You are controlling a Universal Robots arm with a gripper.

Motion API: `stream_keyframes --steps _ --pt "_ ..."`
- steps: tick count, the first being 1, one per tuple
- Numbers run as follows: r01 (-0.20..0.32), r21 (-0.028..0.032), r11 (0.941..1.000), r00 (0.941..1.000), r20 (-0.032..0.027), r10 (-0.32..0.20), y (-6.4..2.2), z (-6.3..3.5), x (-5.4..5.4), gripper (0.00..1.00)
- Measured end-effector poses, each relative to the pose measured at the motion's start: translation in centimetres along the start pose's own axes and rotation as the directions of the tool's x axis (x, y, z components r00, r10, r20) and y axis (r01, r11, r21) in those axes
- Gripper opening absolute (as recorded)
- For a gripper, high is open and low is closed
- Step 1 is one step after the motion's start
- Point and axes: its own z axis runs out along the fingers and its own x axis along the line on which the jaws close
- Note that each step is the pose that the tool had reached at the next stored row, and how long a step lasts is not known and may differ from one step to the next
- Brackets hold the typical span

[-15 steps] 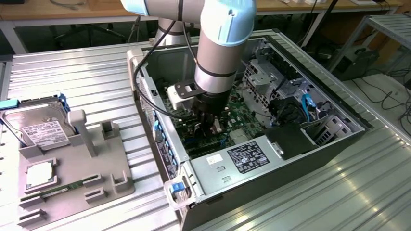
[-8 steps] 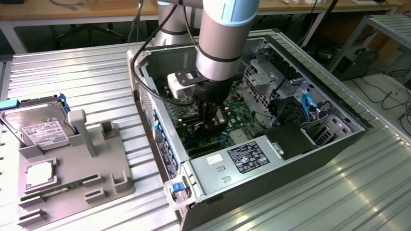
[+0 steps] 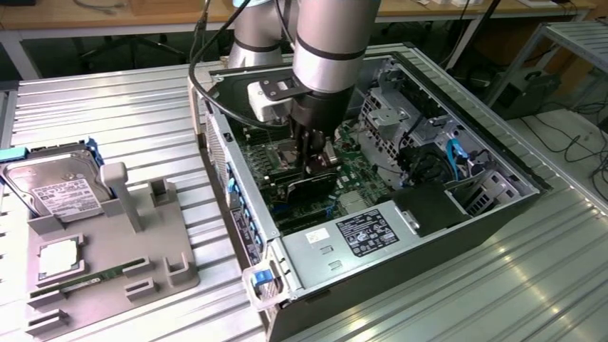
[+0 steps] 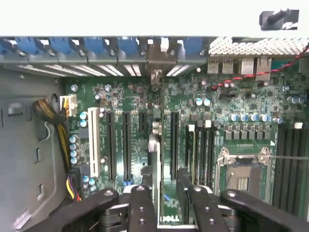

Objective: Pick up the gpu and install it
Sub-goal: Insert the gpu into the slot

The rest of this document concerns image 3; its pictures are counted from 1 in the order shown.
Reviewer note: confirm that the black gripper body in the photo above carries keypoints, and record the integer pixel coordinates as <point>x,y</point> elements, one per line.
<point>319,108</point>

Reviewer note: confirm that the black graphics card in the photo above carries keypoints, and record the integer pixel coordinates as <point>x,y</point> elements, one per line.
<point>311,189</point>

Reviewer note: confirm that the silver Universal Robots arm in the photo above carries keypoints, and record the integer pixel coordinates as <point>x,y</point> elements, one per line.
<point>323,39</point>

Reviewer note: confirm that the CPU socket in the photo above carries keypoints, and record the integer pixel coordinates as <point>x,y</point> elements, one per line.
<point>286,151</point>

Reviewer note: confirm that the green motherboard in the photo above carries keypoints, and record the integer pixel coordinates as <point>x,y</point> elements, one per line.
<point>354,167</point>

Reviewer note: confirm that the small silver heat sink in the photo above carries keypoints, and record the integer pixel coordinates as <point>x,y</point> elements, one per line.
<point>354,201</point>

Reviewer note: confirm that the metal drive cage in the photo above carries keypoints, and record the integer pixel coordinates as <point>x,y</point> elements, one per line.
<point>394,121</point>

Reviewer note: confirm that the grey power supply unit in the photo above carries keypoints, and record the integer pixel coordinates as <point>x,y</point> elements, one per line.
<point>347,246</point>

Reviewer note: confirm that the black plastic shroud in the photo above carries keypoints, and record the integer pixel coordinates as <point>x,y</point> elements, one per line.
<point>427,210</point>

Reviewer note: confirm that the open black PC case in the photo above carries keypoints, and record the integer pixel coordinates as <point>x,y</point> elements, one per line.
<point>481,142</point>

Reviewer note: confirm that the blue case latch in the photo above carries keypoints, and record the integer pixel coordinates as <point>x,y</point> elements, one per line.
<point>265,278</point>

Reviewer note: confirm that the black tripod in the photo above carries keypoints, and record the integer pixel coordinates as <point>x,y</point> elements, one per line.
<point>129,46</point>

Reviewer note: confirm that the black equipment box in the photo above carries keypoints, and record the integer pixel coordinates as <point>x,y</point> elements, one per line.
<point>527,96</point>

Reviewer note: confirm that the grey parts rack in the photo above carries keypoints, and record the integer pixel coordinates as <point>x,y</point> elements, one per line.
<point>123,249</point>

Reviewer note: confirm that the wooden desk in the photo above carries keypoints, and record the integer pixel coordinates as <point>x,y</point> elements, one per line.
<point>119,14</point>

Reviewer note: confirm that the silver hard disk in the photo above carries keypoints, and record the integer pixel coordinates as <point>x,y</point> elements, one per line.
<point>57,189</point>

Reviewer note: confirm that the grey metal shelf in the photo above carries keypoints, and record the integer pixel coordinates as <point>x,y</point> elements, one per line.
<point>570,39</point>

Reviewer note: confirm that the green RAM stick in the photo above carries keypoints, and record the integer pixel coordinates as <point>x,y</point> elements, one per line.
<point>95,278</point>

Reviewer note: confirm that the silver CPU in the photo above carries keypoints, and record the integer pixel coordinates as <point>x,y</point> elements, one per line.
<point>58,259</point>

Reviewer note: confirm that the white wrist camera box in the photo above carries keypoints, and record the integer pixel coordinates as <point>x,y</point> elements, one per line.
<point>269,101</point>

